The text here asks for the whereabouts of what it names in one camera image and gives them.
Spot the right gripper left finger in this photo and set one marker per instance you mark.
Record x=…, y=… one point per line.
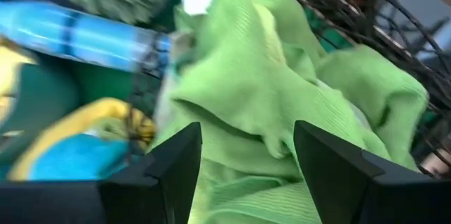
x=141, y=203

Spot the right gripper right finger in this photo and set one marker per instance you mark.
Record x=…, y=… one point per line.
x=380, y=199

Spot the blue microfiber towel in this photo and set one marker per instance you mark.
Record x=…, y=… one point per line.
x=77, y=157

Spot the green microfiber towel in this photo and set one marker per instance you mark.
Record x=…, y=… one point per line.
x=246, y=76
x=380, y=86

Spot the blue label bottle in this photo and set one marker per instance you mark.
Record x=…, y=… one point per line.
x=88, y=37

